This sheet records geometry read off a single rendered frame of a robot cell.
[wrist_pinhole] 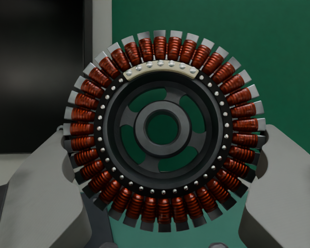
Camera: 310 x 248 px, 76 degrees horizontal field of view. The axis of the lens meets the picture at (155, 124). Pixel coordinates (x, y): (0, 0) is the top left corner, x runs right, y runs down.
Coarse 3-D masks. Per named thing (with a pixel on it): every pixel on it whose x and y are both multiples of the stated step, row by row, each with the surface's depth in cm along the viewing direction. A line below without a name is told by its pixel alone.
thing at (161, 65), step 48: (144, 48) 11; (192, 48) 11; (96, 96) 11; (192, 96) 13; (240, 96) 10; (96, 144) 11; (144, 144) 12; (192, 144) 13; (240, 144) 10; (96, 192) 11; (144, 192) 11; (192, 192) 11; (240, 192) 10
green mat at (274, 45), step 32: (128, 0) 20; (160, 0) 20; (192, 0) 20; (224, 0) 19; (256, 0) 19; (288, 0) 19; (128, 32) 20; (192, 32) 19; (224, 32) 19; (256, 32) 19; (288, 32) 19; (256, 64) 19; (288, 64) 19; (160, 96) 19; (288, 96) 18; (128, 128) 19; (160, 128) 19; (192, 128) 19; (288, 128) 18; (160, 160) 19
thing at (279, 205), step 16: (272, 128) 11; (272, 144) 9; (288, 144) 9; (272, 160) 8; (288, 160) 8; (304, 160) 8; (272, 176) 8; (288, 176) 8; (304, 176) 8; (256, 192) 7; (272, 192) 7; (288, 192) 7; (304, 192) 7; (256, 208) 7; (272, 208) 7; (288, 208) 6; (304, 208) 6; (240, 224) 7; (256, 224) 6; (272, 224) 6; (288, 224) 6; (304, 224) 6; (256, 240) 6; (272, 240) 6; (288, 240) 6; (304, 240) 6
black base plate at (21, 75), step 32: (0, 0) 19; (32, 0) 18; (64, 0) 18; (0, 32) 18; (32, 32) 18; (64, 32) 18; (0, 64) 18; (32, 64) 18; (64, 64) 18; (0, 96) 18; (32, 96) 18; (64, 96) 18; (0, 128) 18; (32, 128) 18
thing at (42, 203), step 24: (48, 144) 10; (24, 168) 9; (48, 168) 9; (72, 168) 10; (24, 192) 8; (48, 192) 8; (72, 192) 8; (24, 216) 7; (48, 216) 7; (72, 216) 7; (0, 240) 6; (24, 240) 6; (48, 240) 6; (72, 240) 7
